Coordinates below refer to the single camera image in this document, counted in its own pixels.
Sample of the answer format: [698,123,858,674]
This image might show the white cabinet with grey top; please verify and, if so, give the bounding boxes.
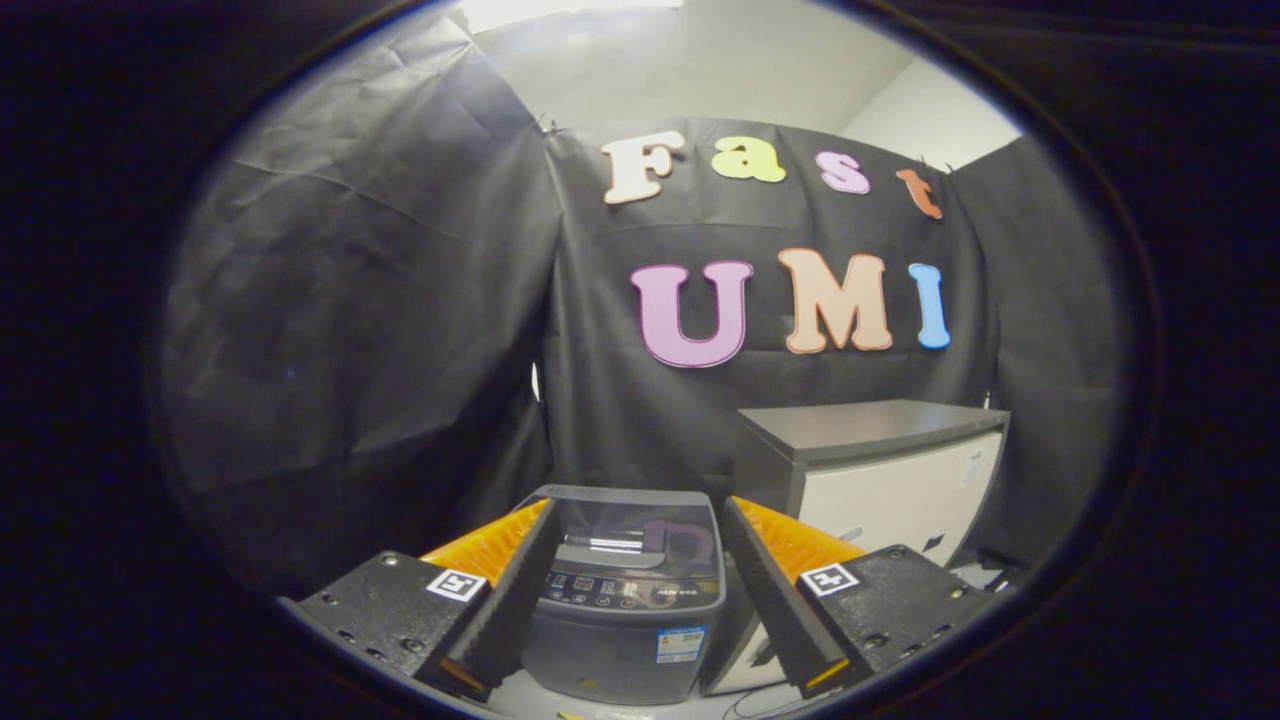
[700,400,1011,696]

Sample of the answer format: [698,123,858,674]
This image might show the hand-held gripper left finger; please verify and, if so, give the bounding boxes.
[283,498,561,703]

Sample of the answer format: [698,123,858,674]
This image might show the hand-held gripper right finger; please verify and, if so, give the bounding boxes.
[720,495,1001,703]

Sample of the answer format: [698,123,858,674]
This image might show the floor cables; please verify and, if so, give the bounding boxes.
[725,685,841,720]

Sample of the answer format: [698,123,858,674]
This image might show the grey washing machine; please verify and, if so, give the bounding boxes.
[515,485,743,706]

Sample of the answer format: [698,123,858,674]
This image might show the black backdrop cloth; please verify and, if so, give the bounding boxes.
[150,5,1131,601]

